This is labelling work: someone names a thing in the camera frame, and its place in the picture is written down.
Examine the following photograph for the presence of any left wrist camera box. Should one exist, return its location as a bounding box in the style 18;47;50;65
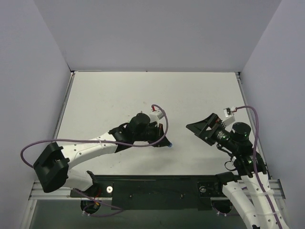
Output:
149;107;164;123

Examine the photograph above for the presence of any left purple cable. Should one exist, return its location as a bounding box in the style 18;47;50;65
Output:
20;104;169;217

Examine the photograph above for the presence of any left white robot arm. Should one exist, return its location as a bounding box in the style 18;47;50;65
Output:
33;110;172;197

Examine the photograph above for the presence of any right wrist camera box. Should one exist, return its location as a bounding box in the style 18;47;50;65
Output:
222;106;237;127

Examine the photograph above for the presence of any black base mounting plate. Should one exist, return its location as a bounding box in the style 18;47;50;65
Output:
70;172;239;210

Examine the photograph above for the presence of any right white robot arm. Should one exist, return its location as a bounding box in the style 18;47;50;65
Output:
186;113;289;229

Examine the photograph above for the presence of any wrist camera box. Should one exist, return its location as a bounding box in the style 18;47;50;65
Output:
222;106;237;127
149;107;164;123

